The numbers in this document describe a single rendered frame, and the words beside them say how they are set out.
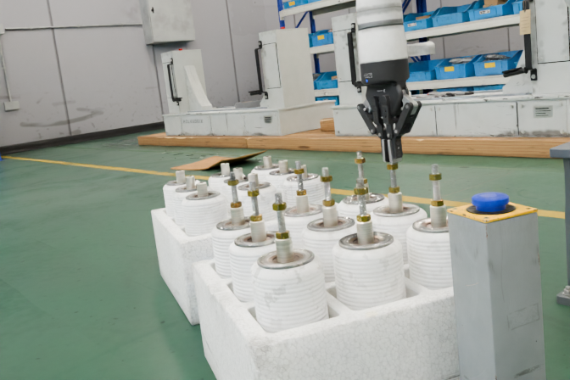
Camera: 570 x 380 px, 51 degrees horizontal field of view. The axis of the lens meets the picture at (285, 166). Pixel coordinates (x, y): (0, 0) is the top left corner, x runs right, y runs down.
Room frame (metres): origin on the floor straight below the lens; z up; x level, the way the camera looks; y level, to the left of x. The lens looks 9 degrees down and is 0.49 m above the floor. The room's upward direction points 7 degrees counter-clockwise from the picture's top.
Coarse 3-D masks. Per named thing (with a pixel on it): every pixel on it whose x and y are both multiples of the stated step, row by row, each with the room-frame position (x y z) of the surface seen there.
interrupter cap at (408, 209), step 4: (404, 204) 0.96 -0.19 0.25; (408, 204) 0.96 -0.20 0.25; (412, 204) 0.95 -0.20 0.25; (376, 208) 0.96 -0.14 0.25; (380, 208) 0.96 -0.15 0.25; (384, 208) 0.96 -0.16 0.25; (388, 208) 0.96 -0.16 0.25; (404, 208) 0.95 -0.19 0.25; (408, 208) 0.94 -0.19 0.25; (412, 208) 0.93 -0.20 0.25; (416, 208) 0.93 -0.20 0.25; (376, 212) 0.93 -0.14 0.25; (380, 212) 0.93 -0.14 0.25; (384, 212) 0.93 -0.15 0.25; (388, 212) 0.94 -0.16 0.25; (400, 212) 0.92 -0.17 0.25; (404, 212) 0.91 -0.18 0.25; (408, 212) 0.91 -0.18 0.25; (412, 212) 0.91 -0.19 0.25; (416, 212) 0.91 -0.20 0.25; (384, 216) 0.91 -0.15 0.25; (388, 216) 0.91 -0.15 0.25; (392, 216) 0.90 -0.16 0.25; (396, 216) 0.90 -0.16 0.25; (400, 216) 0.90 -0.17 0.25
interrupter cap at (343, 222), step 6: (342, 216) 0.93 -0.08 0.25; (312, 222) 0.92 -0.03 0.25; (318, 222) 0.91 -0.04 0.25; (342, 222) 0.90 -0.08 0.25; (348, 222) 0.89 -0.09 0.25; (354, 222) 0.89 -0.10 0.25; (312, 228) 0.88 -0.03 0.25; (318, 228) 0.87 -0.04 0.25; (324, 228) 0.87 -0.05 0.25; (330, 228) 0.86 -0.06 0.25; (336, 228) 0.86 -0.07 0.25; (342, 228) 0.87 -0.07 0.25
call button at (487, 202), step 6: (492, 192) 0.67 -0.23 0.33; (474, 198) 0.65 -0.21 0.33; (480, 198) 0.64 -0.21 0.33; (486, 198) 0.64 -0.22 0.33; (492, 198) 0.63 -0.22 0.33; (498, 198) 0.63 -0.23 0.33; (504, 198) 0.63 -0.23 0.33; (474, 204) 0.65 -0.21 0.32; (480, 204) 0.64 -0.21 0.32; (486, 204) 0.63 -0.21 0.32; (492, 204) 0.63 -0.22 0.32; (498, 204) 0.63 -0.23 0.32; (504, 204) 0.63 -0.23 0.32; (480, 210) 0.64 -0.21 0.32; (486, 210) 0.64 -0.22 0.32; (492, 210) 0.63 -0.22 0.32; (498, 210) 0.63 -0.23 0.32
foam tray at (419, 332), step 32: (224, 288) 0.87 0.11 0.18; (416, 288) 0.78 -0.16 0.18; (448, 288) 0.76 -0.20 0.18; (224, 320) 0.80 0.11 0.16; (256, 320) 0.79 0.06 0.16; (352, 320) 0.70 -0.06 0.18; (384, 320) 0.71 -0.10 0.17; (416, 320) 0.72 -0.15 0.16; (448, 320) 0.74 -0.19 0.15; (224, 352) 0.83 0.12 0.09; (256, 352) 0.65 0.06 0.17; (288, 352) 0.67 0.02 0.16; (320, 352) 0.68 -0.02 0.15; (352, 352) 0.69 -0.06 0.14; (384, 352) 0.71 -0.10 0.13; (416, 352) 0.72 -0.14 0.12; (448, 352) 0.74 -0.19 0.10
